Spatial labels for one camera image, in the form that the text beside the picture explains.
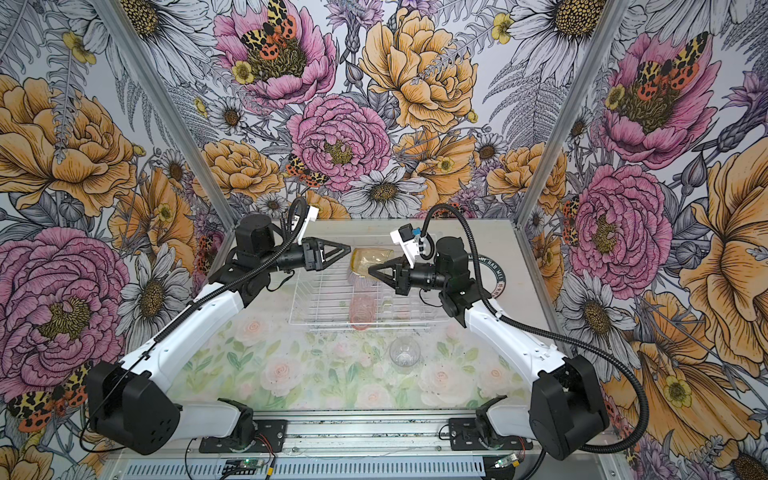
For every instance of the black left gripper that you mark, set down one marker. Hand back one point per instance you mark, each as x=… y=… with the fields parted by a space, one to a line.
x=316 y=256

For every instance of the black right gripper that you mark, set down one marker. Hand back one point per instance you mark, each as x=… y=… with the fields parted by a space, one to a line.
x=401 y=280

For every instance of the yellow glass cup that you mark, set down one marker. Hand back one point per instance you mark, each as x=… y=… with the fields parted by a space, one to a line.
x=363 y=258

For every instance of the pink glass cup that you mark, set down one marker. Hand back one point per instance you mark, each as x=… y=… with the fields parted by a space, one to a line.
x=363 y=310

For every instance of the clear glass cup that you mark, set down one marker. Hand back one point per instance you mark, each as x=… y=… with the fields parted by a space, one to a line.
x=405 y=352

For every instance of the white plate green band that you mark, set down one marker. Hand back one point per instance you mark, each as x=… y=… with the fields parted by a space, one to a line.
x=493 y=276

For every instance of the white ceramic bowl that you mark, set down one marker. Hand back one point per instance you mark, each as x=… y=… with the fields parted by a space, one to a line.
x=359 y=283

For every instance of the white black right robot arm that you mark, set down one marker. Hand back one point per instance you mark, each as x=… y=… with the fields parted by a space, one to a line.
x=566 y=409

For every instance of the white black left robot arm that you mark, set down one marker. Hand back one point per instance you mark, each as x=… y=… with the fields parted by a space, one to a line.
x=128 y=401

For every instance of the green circuit board right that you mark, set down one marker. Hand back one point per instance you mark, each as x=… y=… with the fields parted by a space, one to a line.
x=508 y=461

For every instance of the green circuit board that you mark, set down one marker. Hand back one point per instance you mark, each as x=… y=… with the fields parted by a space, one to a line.
x=508 y=461
x=248 y=468

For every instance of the green circuit board left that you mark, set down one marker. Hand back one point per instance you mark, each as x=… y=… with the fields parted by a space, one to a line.
x=248 y=468

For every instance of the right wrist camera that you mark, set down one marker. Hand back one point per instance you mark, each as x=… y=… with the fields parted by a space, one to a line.
x=412 y=241

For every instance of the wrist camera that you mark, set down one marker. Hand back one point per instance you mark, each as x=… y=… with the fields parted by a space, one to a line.
x=412 y=241
x=306 y=216

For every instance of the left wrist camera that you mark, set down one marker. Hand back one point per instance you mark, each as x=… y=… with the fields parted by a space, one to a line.
x=306 y=216

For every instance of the white wire dish rack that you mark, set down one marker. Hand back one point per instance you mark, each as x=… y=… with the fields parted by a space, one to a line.
x=338 y=299

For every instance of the aluminium front rail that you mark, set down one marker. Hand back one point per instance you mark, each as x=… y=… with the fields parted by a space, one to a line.
x=312 y=432

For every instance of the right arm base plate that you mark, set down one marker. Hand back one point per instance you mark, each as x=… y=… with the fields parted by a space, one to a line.
x=463 y=434

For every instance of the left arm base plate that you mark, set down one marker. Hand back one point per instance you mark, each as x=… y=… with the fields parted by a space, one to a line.
x=256 y=436

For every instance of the aluminium corner frame post left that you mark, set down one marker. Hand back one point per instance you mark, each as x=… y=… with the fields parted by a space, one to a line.
x=138 y=57

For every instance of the aluminium corner frame post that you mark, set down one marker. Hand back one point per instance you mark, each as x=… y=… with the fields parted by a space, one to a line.
x=138 y=57
x=604 y=34

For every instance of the aluminium corner frame post right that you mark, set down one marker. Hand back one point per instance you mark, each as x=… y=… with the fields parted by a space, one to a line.
x=604 y=34

